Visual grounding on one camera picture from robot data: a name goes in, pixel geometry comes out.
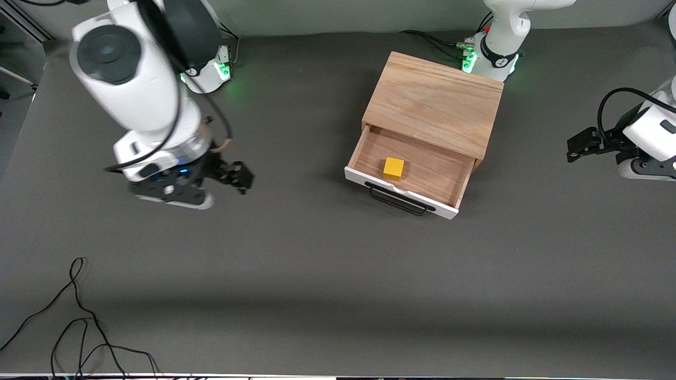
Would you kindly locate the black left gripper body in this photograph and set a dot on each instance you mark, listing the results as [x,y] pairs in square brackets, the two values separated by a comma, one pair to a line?
[609,141]

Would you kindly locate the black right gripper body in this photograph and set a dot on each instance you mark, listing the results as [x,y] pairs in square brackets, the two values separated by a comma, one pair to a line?
[214,168]

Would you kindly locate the yellow block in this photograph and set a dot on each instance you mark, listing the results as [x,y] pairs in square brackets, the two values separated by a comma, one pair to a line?
[393,169]

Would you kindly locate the white-fronted wooden drawer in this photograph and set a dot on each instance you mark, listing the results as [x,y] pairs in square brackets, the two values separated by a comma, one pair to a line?
[428,174]

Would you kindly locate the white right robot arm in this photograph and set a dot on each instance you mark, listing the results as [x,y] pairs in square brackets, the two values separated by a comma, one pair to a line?
[137,89]

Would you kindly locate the dark grey table mat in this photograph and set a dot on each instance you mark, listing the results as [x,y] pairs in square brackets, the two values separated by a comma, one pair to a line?
[338,264]

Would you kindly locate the wooden cabinet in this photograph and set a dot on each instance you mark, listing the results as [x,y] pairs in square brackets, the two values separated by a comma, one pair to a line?
[433,100]

